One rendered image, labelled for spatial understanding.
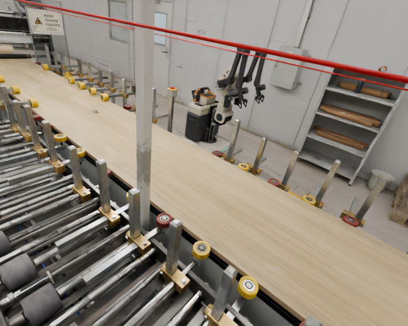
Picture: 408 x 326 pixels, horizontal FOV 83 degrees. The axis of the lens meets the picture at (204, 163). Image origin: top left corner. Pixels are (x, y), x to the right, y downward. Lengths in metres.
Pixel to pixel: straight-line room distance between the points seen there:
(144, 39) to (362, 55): 3.63
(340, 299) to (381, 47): 3.53
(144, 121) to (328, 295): 1.04
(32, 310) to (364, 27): 4.32
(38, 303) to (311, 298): 1.02
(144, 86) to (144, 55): 0.10
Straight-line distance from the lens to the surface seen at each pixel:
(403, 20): 4.21
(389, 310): 1.32
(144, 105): 0.96
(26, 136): 2.20
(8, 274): 1.24
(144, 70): 0.92
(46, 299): 1.12
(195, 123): 3.27
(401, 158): 4.40
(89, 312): 1.21
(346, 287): 1.28
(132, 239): 1.19
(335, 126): 4.34
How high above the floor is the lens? 1.77
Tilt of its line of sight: 31 degrees down
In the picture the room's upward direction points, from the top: 9 degrees clockwise
